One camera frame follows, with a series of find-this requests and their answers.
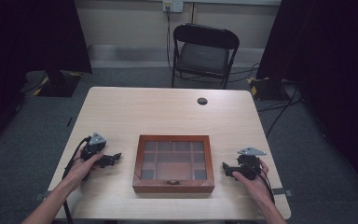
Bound black folding chair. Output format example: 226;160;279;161
170;22;241;91

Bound wooden box with glass lid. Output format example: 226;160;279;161
131;133;215;194

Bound black tape strip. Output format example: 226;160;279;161
271;188;295;198

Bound person's right hand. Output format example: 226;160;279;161
231;159;270;203

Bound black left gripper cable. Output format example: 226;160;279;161
62;135;92;224

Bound black wall socket cable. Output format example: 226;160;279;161
165;7;174;73

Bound black floor cables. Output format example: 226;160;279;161
256;83;304;138

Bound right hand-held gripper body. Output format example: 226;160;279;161
231;147;268;181

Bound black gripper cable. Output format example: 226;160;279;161
251;164;276;205
62;135;92;224

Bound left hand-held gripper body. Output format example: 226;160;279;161
80;132;113;169

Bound white wall socket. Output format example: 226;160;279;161
162;0;185;14

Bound dark curtain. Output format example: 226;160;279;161
0;0;93;157
255;0;358;202

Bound person's left hand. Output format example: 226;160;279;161
62;148;105;189

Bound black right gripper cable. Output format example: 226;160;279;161
251;164;276;205

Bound black stand base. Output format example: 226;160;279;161
36;69;84;98
247;76;294;102

